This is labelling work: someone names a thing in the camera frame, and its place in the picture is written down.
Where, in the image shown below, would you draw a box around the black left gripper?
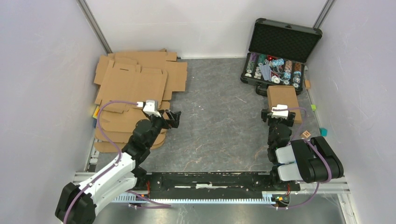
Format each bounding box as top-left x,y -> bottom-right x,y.
145,109 -> 180,148

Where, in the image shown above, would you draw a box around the brown cardboard box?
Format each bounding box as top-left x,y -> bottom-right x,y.
267,85 -> 299,109

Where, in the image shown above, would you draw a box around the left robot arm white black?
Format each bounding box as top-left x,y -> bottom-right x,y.
55,110 -> 182,224

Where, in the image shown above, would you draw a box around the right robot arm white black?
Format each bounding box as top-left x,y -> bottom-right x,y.
261,105 -> 344,190

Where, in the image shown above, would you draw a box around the wooden letter cube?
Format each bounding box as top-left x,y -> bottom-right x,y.
300,130 -> 311,139

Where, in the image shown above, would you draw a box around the small wooden block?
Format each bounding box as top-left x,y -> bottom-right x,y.
304,80 -> 311,89

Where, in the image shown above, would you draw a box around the stack of flat cardboard sheets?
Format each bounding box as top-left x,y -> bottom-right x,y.
94,49 -> 188,153

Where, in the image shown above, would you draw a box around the teal cube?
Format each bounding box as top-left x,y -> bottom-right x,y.
319,127 -> 328,137

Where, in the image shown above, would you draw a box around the black poker chip case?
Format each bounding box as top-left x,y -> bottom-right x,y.
240,18 -> 323,96

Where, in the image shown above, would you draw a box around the colourful blocks under cardboard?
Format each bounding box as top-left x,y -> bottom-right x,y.
92,106 -> 100,128

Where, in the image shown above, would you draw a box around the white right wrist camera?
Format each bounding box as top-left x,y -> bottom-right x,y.
271,105 -> 289,119

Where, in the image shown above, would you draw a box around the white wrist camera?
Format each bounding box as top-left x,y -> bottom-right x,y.
137,100 -> 162,117
271,105 -> 289,119

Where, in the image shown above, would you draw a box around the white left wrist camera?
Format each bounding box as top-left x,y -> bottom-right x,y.
137,100 -> 162,117

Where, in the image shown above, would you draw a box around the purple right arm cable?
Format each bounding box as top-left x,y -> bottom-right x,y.
275,107 -> 332,210

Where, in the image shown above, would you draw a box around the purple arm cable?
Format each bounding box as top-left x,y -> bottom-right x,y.
63,100 -> 172,224
275,107 -> 332,210

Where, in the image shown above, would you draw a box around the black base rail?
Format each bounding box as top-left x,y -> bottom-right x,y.
132,171 -> 301,200

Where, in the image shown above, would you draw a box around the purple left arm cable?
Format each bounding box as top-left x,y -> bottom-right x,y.
63,100 -> 172,224

